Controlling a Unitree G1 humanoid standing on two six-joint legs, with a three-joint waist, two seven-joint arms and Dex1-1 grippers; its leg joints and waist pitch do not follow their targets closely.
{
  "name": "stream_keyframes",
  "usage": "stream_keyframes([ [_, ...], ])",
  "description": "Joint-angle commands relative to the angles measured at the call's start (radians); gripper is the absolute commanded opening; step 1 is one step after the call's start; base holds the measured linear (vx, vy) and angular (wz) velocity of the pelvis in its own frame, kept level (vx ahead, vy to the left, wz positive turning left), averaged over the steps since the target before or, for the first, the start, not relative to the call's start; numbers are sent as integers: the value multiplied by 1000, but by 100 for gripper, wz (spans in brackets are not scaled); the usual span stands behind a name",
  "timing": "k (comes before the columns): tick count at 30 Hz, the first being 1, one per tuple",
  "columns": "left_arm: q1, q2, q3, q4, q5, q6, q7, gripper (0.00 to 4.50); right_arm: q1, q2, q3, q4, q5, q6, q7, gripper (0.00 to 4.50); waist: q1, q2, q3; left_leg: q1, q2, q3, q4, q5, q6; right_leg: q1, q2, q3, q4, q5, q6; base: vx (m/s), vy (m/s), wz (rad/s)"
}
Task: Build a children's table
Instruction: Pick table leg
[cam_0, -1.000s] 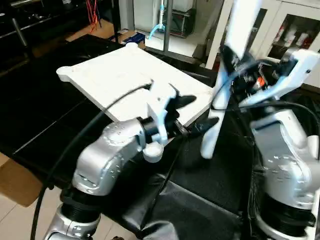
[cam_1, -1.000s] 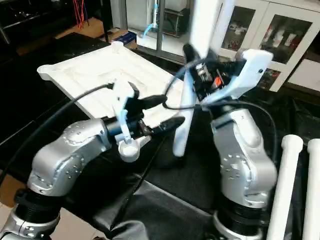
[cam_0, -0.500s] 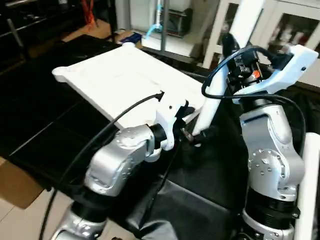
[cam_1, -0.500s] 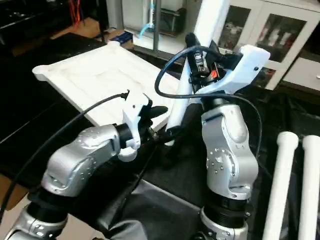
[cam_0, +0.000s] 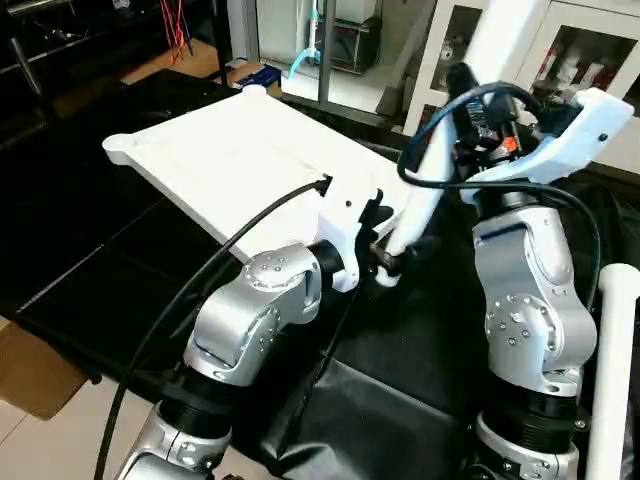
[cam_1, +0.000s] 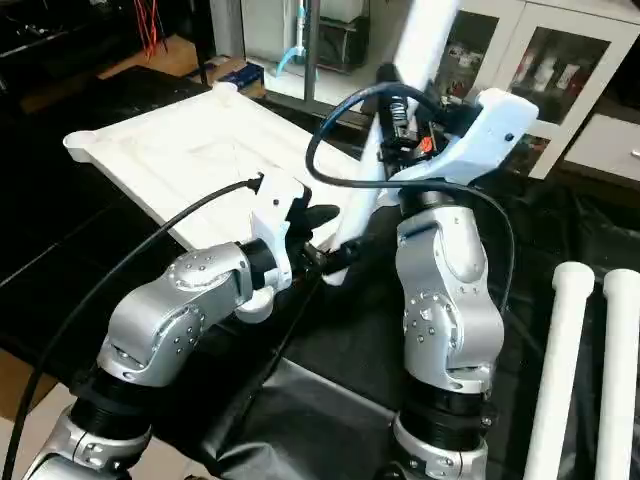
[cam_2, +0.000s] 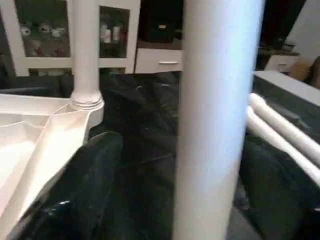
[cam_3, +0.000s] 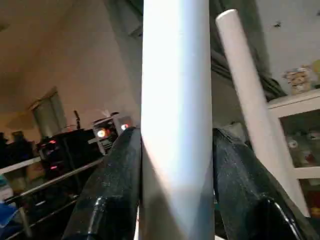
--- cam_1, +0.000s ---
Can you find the white plastic table leg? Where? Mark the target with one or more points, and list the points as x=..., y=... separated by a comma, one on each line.
x=565, y=380
x=622, y=400
x=432, y=35

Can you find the white plastic table top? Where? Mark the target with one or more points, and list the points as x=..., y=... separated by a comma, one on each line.
x=200, y=150

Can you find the grey metal pole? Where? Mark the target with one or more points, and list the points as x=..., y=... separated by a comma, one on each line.
x=312, y=50

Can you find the light blue mop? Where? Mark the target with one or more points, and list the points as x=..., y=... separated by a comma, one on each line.
x=292, y=50

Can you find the white appliance cabinet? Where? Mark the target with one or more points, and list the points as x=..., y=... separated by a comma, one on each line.
x=275, y=28

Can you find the brown cardboard box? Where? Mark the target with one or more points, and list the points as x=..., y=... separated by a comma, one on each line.
x=235, y=76

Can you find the white glass door cabinet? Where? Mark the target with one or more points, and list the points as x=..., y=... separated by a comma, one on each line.
x=590, y=60

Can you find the white drawer unit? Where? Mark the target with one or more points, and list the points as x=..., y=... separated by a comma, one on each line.
x=610, y=150

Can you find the black work mat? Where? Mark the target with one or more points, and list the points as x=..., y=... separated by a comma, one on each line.
x=70, y=250

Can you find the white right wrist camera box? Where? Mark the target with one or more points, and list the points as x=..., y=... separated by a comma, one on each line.
x=490, y=130

